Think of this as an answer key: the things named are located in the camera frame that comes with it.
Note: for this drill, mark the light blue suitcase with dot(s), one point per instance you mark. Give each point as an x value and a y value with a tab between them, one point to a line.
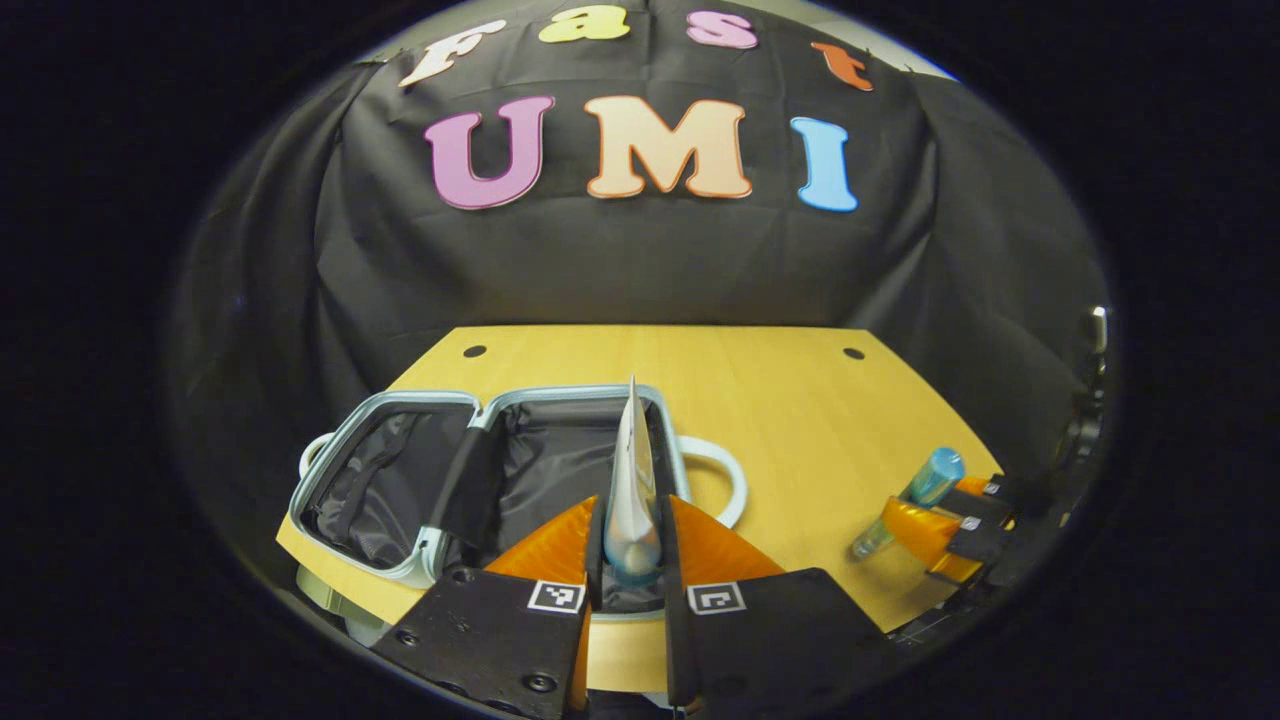
390	480

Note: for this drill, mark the blue capped clear bottle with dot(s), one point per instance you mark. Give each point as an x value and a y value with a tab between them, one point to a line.
932	478

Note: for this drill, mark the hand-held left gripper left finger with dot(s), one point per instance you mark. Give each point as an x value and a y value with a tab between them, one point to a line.
500	640

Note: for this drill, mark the black backdrop cloth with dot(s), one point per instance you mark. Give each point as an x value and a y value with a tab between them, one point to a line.
640	260

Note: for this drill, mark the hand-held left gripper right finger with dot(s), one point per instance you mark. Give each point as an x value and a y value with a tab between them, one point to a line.
770	640

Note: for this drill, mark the silver skincare tube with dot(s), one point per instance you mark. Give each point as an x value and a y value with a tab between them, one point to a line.
632	480

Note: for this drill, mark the pale plastic object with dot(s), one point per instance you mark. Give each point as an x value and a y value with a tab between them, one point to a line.
340	605

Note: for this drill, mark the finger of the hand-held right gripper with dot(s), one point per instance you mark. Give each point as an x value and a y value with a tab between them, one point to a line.
925	535
1000	497

